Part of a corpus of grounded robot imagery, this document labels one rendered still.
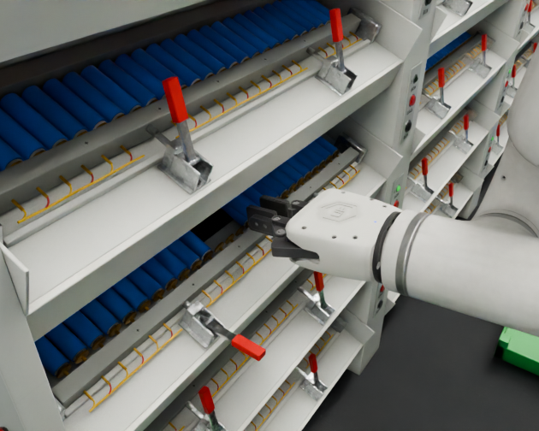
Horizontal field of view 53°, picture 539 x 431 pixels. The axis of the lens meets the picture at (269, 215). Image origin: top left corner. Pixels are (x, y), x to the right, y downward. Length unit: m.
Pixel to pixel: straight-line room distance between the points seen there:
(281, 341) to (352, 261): 0.33
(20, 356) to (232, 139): 0.27
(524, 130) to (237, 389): 0.52
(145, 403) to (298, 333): 0.36
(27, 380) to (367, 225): 0.33
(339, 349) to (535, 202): 0.62
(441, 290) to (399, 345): 0.77
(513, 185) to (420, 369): 0.73
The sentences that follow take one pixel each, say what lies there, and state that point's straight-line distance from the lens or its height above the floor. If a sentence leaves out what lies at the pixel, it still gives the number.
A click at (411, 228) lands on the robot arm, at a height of 0.63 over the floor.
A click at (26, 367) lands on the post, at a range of 0.41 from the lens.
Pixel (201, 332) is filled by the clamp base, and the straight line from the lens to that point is 0.58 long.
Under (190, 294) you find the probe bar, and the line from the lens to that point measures 0.59.
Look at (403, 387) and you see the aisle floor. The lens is 1.20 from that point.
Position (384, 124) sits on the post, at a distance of 0.85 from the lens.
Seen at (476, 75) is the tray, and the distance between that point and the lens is 1.35.
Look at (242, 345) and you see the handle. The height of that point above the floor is 0.51.
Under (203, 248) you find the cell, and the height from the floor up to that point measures 0.53.
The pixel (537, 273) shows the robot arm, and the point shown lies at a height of 0.64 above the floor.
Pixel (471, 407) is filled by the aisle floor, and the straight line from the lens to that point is 1.21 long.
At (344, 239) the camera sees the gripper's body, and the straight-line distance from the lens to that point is 0.53.
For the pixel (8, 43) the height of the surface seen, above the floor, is 0.83.
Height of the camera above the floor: 0.92
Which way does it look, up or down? 35 degrees down
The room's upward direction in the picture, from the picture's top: straight up
